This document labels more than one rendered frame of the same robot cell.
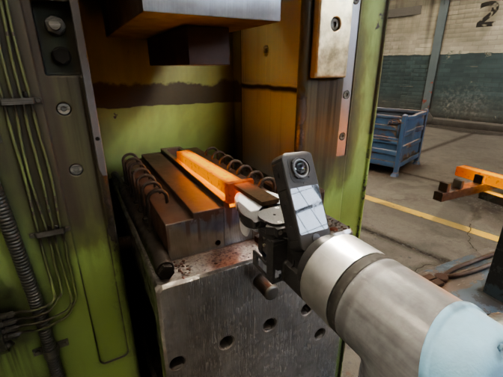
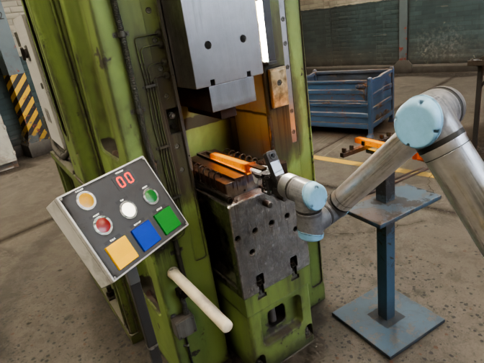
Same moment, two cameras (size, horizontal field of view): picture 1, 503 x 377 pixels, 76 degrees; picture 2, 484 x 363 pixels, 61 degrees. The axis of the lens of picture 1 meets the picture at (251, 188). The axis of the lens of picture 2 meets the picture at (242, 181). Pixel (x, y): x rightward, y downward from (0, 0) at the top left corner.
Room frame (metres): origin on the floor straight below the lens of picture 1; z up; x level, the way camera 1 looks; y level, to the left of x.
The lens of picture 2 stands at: (-1.05, 0.12, 1.58)
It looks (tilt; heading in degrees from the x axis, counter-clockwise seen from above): 22 degrees down; 358
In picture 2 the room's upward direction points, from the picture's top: 9 degrees counter-clockwise
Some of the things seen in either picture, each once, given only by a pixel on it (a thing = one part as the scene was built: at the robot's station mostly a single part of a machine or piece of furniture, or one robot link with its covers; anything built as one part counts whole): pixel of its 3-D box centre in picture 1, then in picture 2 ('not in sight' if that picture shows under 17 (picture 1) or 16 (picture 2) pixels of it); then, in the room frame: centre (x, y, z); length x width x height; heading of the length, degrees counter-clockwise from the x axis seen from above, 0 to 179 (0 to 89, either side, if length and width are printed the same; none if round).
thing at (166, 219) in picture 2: not in sight; (166, 220); (0.15, 0.34, 1.01); 0.07 x 0.05 x 0.07; 144
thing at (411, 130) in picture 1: (367, 135); (340, 100); (4.26, -1.54, 0.36); 1.20 x 0.80 x 0.72; 46
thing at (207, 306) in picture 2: not in sight; (197, 297); (0.25, 0.30, 0.62); 0.44 x 0.05 x 0.05; 29
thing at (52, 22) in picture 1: (58, 40); (173, 120); (0.53, 0.29, 1.24); 0.03 x 0.03 x 0.07; 29
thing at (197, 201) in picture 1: (186, 186); (220, 170); (0.67, 0.14, 0.96); 0.42 x 0.20 x 0.09; 29
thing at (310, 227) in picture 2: not in sight; (311, 221); (0.21, -0.15, 0.88); 0.12 x 0.09 x 0.12; 128
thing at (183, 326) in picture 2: not in sight; (183, 324); (0.42, 0.42, 0.36); 0.09 x 0.07 x 0.12; 119
